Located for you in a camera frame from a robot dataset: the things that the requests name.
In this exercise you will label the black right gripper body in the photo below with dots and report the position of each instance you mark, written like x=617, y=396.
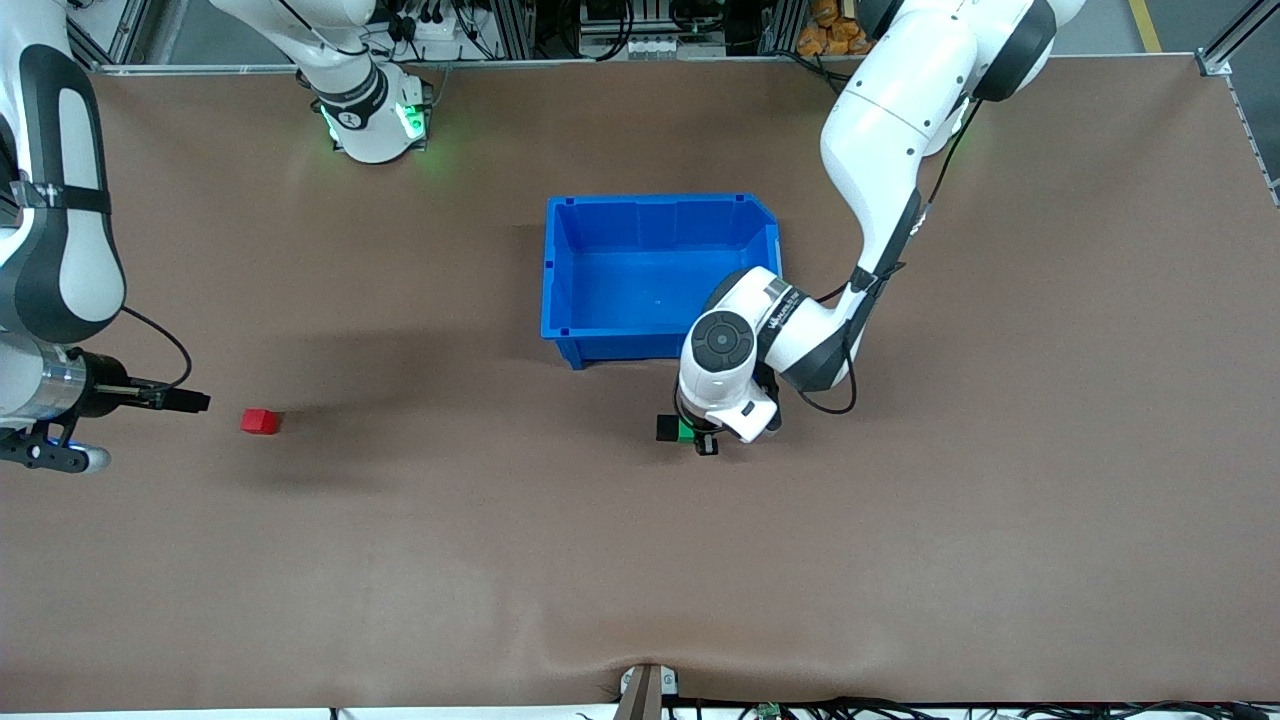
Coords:
x=103, y=393

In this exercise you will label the small green cube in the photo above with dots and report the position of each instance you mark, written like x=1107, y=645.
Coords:
x=686, y=432

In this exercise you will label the small red cube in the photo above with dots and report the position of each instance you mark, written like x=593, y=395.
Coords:
x=258, y=422

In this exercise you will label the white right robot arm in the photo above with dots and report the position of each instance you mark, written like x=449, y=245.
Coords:
x=60, y=250

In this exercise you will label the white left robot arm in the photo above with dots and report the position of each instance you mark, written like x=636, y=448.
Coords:
x=890, y=120

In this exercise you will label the small black cube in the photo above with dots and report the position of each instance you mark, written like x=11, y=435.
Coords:
x=667, y=430

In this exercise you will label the blue plastic storage bin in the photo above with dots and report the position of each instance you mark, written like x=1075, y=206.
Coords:
x=620, y=280

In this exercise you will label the brown table mat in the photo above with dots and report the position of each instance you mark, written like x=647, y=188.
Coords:
x=400, y=560

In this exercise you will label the grey control box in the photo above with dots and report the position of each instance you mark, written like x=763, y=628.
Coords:
x=655, y=45

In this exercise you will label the orange snack bags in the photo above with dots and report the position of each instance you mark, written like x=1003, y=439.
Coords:
x=830, y=40

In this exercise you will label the white power strip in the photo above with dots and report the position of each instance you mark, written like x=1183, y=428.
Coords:
x=430, y=30

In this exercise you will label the metal clamp bracket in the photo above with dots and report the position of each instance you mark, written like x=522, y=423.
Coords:
x=645, y=695

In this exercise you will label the aluminium frame strut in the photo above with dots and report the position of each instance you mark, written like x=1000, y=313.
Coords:
x=130, y=30

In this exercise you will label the white corner bracket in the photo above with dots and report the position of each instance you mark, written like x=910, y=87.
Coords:
x=1213, y=65

